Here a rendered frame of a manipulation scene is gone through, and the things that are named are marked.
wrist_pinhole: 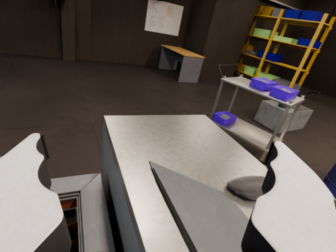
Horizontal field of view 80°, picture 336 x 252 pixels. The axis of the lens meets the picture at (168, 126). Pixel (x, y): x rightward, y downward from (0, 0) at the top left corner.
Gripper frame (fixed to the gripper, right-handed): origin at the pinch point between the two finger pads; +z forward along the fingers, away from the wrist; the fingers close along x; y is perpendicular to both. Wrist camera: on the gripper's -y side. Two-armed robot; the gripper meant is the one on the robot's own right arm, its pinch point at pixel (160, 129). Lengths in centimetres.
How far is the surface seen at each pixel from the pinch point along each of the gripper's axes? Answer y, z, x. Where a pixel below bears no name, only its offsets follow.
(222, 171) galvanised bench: 44, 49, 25
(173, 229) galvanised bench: 41.6, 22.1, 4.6
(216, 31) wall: 20, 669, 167
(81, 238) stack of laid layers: 59, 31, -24
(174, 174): 41, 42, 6
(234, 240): 41.3, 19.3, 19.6
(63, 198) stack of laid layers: 58, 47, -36
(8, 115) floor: 119, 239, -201
